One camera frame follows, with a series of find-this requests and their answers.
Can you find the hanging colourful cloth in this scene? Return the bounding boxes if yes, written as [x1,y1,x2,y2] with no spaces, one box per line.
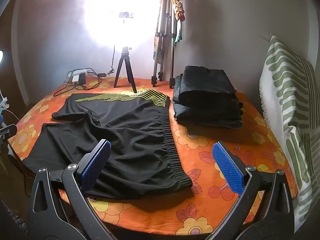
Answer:
[165,0,186,48]

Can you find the white power strip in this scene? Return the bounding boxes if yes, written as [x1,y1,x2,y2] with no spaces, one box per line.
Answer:
[67,71,87,84]

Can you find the black pants with yellow stripes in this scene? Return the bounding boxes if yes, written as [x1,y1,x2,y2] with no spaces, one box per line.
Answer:
[22,89,193,200]

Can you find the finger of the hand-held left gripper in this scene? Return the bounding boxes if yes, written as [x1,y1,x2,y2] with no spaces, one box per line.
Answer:
[0,124,18,141]

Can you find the orange floral tablecloth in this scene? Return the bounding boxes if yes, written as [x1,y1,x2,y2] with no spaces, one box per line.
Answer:
[9,76,299,238]

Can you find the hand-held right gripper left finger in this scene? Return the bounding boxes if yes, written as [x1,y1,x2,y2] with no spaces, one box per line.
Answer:
[28,139,113,240]

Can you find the green patterned white cloth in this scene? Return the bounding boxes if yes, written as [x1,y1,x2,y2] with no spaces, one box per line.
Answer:
[259,34,318,233]

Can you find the small black tripod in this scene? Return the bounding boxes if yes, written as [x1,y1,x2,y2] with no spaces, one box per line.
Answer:
[113,45,137,93]

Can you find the tall silver tripod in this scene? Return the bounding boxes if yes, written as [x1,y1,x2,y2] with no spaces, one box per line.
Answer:
[151,0,175,89]

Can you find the bright ring light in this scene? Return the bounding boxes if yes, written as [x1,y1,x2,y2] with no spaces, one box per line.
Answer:
[82,0,160,53]

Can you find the stack of folded dark clothes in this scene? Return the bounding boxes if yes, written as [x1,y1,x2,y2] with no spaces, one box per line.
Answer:
[172,66,243,130]

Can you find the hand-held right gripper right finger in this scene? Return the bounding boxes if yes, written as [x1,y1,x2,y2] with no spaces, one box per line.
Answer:
[207,141,295,240]

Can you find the white cable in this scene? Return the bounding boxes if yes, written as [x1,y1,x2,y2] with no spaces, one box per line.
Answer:
[0,90,20,122]

